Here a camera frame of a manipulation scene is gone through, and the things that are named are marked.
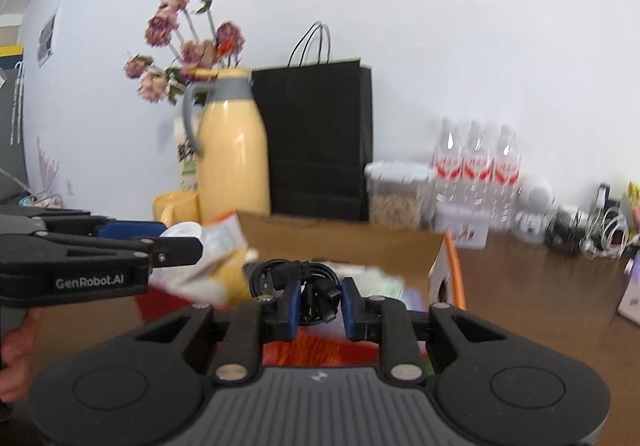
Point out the purple tissue pack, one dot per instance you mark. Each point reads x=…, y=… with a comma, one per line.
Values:
x=631, y=291

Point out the dried pink rose bouquet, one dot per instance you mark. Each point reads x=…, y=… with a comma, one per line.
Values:
x=197, y=51

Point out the person's left hand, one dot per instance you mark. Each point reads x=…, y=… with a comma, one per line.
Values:
x=17, y=361

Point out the clear water bottle red label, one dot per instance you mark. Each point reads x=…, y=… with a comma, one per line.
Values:
x=506, y=171
x=478, y=164
x=448, y=161

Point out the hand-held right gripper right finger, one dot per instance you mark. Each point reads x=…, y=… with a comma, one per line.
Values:
x=350, y=308

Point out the plush sheep toy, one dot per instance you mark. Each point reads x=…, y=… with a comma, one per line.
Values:
x=235, y=278

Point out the yellow mug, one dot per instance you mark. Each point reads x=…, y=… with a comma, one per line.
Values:
x=175, y=208

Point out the wall notice sheet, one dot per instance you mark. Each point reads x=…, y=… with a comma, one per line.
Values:
x=48, y=36

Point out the white robot speaker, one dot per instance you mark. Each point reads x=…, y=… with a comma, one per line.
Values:
x=532, y=206

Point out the white printed tin box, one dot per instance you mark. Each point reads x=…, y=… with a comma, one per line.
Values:
x=460, y=226

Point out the purple fabric pouch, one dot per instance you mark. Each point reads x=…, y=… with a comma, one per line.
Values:
x=415, y=298

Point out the red cardboard box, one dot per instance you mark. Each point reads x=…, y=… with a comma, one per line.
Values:
x=350, y=241

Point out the yellow thermos jug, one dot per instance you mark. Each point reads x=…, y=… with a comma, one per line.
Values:
x=232, y=156

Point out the white milk carton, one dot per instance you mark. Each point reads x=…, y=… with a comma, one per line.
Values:
x=187, y=166

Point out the black charger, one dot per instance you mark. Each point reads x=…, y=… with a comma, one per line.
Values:
x=605, y=198

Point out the black paper bag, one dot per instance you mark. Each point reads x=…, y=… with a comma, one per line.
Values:
x=315, y=141

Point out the clear iridescent plastic bag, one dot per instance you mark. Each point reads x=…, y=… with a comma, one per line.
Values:
x=375, y=281

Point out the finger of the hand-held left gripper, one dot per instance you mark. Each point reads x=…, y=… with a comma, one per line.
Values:
x=130, y=229
x=175, y=250

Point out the clear food container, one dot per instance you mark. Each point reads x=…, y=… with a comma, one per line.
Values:
x=397, y=206

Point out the colourful snack packet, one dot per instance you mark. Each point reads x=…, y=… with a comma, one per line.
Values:
x=634, y=206

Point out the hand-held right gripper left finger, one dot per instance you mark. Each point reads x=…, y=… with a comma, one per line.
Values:
x=292, y=308

